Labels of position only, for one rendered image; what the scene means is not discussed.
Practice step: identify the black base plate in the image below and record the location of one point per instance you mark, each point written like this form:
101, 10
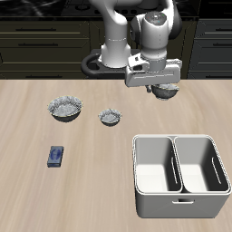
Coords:
90, 65

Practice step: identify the white two-bin basket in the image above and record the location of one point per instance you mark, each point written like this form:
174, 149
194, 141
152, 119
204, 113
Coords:
180, 175

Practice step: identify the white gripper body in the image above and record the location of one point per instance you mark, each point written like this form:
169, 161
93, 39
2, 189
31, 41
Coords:
151, 76

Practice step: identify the small blue box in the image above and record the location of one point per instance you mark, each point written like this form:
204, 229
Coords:
55, 156

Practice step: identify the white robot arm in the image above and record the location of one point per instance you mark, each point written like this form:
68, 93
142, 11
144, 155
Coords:
116, 45

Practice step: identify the dark kitchen cupboards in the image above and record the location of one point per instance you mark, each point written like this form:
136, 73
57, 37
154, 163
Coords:
45, 45

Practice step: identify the large grey speckled bowl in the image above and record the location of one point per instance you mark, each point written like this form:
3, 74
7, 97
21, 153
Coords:
65, 108

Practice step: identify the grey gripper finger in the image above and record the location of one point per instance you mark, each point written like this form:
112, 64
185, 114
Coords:
148, 88

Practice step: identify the medium grey speckled bowl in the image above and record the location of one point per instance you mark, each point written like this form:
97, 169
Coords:
165, 91

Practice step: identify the small grey speckled bowl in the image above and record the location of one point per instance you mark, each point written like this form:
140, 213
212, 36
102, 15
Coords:
110, 116

